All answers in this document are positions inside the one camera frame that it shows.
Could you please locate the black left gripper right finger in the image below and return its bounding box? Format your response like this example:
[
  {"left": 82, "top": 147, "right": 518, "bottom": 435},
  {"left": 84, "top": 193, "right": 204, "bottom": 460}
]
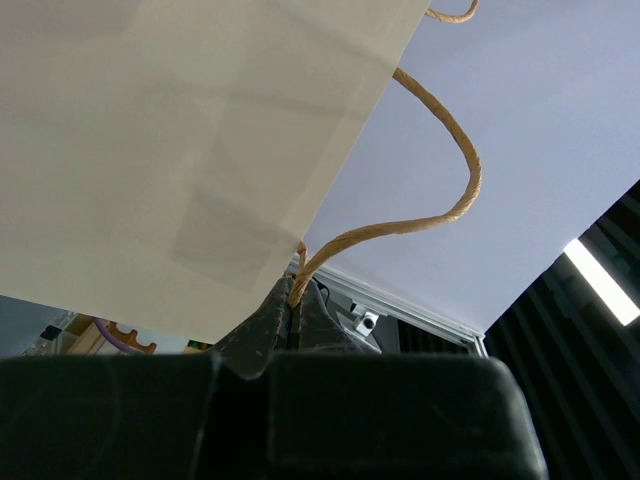
[{"left": 269, "top": 286, "right": 548, "bottom": 479}]

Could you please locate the bright ceiling light strip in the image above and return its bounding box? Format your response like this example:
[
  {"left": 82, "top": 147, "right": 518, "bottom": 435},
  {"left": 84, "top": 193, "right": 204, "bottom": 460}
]
[{"left": 564, "top": 239, "right": 639, "bottom": 326}]

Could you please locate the aluminium enclosure frame beam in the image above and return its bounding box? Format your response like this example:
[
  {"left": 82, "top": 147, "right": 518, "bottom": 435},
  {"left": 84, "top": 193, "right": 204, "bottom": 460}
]
[{"left": 314, "top": 266, "right": 489, "bottom": 358}]

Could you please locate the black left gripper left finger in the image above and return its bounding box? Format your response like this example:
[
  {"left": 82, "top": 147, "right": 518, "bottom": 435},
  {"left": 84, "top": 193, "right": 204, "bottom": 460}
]
[{"left": 1, "top": 280, "right": 290, "bottom": 479}]

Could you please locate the beige paper bag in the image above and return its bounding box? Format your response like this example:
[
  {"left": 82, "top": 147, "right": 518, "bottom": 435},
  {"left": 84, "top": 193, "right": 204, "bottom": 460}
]
[{"left": 1, "top": 1, "right": 482, "bottom": 342}]

